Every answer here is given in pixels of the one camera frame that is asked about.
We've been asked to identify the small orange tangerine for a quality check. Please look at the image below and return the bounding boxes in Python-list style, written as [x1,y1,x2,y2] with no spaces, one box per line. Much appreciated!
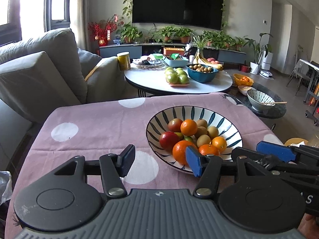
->
[211,136,227,154]

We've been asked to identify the brown kiwi fruit bottom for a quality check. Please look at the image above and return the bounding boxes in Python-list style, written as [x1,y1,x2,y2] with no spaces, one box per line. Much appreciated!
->
[196,134,211,148]

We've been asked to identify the brown kiwi fruit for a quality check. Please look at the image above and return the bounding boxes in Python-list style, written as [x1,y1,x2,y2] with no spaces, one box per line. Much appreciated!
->
[207,126,219,140]
[196,134,211,148]
[194,126,208,139]

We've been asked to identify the large orange tangerine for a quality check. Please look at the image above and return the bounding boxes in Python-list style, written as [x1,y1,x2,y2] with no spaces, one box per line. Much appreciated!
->
[172,140,197,165]

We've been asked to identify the dark red tomato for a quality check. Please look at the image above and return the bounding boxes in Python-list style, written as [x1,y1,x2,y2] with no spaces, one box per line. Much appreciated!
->
[168,118,183,132]

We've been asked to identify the green lime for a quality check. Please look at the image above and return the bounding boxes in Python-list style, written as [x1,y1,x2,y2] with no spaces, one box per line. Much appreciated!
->
[184,136,194,143]

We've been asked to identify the blue striped white bowl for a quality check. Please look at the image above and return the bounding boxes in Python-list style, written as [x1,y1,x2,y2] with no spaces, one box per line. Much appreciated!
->
[146,106,243,174]

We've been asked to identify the round black side table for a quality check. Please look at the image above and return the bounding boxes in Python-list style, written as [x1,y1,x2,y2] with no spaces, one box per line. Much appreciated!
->
[228,82,287,119]

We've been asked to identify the wooden spoon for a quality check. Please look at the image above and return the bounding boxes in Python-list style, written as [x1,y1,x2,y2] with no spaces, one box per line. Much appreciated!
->
[262,101,288,106]

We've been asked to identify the small striped bowl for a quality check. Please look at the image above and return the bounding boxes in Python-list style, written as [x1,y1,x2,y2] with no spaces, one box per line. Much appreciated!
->
[247,88,275,112]

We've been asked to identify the pink polka dot tablecloth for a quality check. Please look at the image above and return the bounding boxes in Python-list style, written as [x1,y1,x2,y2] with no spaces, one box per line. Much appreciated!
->
[4,92,285,239]

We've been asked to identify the orange basket with tangerines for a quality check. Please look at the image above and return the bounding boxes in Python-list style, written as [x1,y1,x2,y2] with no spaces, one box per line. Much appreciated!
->
[233,73,254,86]

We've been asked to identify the dark blue fruit bowl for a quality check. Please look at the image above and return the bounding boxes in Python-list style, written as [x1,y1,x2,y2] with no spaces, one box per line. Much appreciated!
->
[186,64,219,83]

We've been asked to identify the round white coffee table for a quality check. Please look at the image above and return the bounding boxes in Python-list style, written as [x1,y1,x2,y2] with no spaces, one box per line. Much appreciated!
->
[124,66,232,96]

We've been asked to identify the tall plant white pot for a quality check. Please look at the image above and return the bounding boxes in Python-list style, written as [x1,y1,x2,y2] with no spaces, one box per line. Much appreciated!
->
[243,32,273,74]

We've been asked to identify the green apples on tray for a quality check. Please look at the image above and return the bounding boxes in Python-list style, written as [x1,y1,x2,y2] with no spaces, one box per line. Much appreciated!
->
[164,67,190,87]

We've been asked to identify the yellow tin can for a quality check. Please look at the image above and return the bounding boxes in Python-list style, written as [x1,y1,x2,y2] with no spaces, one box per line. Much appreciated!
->
[117,52,131,71]

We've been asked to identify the banana bunch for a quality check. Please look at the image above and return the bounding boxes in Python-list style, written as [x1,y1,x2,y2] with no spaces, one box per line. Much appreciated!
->
[192,50,223,71]

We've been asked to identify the light blue rectangular dish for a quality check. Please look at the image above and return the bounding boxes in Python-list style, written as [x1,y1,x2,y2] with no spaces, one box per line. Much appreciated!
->
[164,56,189,68]

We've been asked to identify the grey fabric sofa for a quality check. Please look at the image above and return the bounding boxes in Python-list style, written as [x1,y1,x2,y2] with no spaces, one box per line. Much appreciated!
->
[1,28,125,123]

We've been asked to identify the grey tv console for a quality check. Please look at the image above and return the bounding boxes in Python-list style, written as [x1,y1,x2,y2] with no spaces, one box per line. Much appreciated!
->
[98,43,247,64]

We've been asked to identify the potted green plant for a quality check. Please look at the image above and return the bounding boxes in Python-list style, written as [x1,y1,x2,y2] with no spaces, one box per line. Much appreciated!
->
[116,23,143,44]

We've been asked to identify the red berry decoration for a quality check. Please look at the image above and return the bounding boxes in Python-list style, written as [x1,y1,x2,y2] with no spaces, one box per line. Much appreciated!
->
[88,14,124,47]

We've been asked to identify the black wall television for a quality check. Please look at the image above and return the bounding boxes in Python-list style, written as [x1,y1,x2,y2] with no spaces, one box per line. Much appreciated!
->
[132,0,223,30]

